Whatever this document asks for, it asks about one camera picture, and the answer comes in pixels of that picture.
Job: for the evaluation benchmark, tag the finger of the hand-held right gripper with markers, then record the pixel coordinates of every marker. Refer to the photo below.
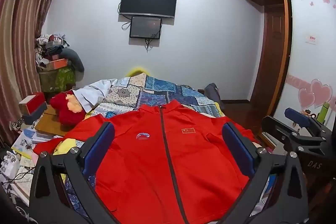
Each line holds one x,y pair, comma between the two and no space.
298,116
275,132

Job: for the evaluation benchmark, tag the orange cardboard box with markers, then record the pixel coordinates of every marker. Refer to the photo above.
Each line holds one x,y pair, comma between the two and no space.
53,64

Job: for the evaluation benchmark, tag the green bottle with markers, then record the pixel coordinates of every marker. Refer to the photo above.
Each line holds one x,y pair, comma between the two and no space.
323,112

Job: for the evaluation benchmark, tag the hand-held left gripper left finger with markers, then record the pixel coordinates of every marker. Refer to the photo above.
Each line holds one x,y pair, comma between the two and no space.
105,140

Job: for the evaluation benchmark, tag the dark grey bag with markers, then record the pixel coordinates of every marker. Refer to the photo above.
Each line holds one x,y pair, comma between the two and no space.
212,94

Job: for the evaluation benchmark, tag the brown wooden door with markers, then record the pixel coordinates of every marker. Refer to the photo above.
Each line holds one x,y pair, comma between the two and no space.
274,56

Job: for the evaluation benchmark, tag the red zip jacket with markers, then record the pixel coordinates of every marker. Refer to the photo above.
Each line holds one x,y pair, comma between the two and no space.
147,161

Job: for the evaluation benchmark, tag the red and white box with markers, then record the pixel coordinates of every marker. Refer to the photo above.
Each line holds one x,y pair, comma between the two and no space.
34,103

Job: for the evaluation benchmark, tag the small black wall monitor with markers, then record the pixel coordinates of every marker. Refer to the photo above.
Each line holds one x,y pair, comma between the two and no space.
145,27

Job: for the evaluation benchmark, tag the yellow pillow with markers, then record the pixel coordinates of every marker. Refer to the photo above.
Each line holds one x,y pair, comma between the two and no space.
136,71

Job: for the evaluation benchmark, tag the striped brown curtain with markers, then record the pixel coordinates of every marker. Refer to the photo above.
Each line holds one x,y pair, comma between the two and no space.
18,29

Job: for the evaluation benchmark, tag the red plush toy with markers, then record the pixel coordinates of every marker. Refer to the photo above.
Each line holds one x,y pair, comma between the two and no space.
61,111

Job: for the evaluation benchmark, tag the brown wooden box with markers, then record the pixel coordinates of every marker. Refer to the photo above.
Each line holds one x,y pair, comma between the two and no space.
51,121

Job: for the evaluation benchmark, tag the stack of books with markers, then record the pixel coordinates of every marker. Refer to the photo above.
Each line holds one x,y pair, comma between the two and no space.
34,140

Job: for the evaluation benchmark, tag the pile of mixed clothes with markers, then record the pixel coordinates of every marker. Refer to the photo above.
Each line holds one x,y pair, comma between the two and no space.
50,45

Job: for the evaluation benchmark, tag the large black wall television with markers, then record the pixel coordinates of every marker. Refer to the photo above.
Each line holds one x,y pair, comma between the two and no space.
148,1

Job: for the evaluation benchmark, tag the blue patchwork blanket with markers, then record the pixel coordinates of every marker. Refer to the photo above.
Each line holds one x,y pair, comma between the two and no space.
162,90

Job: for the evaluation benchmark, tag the white cloth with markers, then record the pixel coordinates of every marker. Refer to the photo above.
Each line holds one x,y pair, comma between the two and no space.
92,92

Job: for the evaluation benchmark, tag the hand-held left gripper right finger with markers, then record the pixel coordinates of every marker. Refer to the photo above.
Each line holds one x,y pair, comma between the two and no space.
235,142

